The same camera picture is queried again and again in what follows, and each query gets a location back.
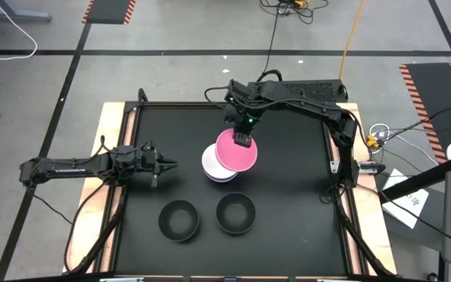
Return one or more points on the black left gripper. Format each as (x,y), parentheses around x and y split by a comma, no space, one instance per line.
(147,160)

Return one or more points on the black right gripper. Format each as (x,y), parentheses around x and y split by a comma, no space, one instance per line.
(245,111)

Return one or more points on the pink bowl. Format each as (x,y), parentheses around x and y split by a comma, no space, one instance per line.
(233,156)

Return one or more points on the white bowl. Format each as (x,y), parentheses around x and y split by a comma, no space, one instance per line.
(209,162)

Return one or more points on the black bowl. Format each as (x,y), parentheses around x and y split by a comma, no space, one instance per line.
(235,213)
(178,221)

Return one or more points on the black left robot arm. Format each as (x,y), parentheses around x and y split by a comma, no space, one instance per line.
(73,166)

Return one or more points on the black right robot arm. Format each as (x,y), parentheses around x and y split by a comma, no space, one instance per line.
(300,103)

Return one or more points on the wooden table board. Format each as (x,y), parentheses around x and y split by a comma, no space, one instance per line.
(384,250)
(112,117)

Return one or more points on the black computer case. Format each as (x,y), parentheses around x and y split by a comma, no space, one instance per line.
(321,88)

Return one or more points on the yellow power plug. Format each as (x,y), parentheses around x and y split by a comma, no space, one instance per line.
(372,142)

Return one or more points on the black hazard-striped floor mat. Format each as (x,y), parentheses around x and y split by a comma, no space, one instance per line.
(433,90)
(108,11)

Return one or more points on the white paper sheet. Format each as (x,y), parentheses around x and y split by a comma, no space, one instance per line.
(409,207)

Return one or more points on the grey desk foot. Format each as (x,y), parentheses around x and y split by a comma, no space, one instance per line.
(14,15)

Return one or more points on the silver metal bracket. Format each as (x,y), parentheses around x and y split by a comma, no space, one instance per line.
(335,166)

